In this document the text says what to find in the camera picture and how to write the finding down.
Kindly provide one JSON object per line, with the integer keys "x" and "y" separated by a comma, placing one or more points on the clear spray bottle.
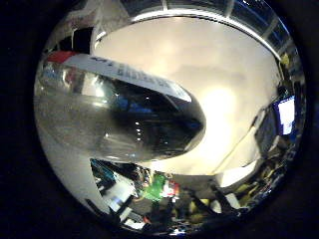
{"x": 116, "y": 116}

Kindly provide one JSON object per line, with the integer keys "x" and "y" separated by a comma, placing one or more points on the green circuit board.
{"x": 156, "y": 187}

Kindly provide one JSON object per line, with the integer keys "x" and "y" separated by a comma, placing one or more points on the lit computer monitor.
{"x": 286, "y": 114}

